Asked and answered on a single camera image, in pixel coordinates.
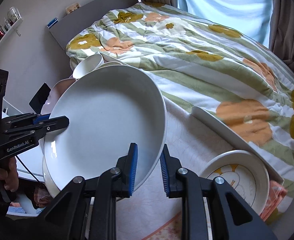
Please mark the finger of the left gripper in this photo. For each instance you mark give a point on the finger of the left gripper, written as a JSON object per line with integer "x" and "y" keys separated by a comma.
{"x": 38, "y": 118}
{"x": 52, "y": 124}

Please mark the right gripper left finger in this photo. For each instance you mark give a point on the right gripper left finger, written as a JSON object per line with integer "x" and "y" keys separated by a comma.
{"x": 125, "y": 184}

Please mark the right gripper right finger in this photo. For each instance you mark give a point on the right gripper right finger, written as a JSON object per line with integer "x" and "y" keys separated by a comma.
{"x": 169, "y": 167}

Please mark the pink handled bowl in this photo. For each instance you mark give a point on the pink handled bowl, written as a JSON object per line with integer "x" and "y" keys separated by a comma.
{"x": 56, "y": 92}

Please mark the plain white plate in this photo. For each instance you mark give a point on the plain white plate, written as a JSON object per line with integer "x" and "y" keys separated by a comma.
{"x": 108, "y": 109}

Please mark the cream cartoon bowl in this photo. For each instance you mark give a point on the cream cartoon bowl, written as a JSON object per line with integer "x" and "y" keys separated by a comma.
{"x": 87, "y": 65}

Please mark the duck cartoon plate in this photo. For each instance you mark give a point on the duck cartoon plate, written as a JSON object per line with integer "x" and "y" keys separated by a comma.
{"x": 246, "y": 174}

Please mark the yellow cartoon plate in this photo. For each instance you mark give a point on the yellow cartoon plate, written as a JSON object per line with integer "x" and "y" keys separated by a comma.
{"x": 50, "y": 185}

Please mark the white ribbed bowl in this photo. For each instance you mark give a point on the white ribbed bowl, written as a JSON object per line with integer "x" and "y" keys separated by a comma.
{"x": 111, "y": 63}

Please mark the person's left hand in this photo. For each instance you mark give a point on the person's left hand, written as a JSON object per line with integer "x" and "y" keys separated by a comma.
{"x": 10, "y": 176}

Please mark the pink floral tablecloth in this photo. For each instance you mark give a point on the pink floral tablecloth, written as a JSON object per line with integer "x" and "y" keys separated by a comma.
{"x": 202, "y": 200}

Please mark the white tray table rim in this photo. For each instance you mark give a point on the white tray table rim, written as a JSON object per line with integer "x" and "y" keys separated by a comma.
{"x": 232, "y": 138}

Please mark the grey headboard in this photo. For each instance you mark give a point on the grey headboard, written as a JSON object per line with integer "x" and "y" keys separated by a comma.
{"x": 75, "y": 22}

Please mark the floral green white duvet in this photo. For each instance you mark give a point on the floral green white duvet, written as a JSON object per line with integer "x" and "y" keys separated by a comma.
{"x": 196, "y": 62}

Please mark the beige curtain right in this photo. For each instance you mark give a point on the beige curtain right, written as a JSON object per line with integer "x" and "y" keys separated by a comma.
{"x": 281, "y": 41}

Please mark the light blue sheer curtain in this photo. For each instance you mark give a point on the light blue sheer curtain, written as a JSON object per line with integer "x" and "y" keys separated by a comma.
{"x": 250, "y": 17}

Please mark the white wall shelf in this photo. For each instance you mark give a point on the white wall shelf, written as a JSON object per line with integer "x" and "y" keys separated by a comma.
{"x": 12, "y": 22}

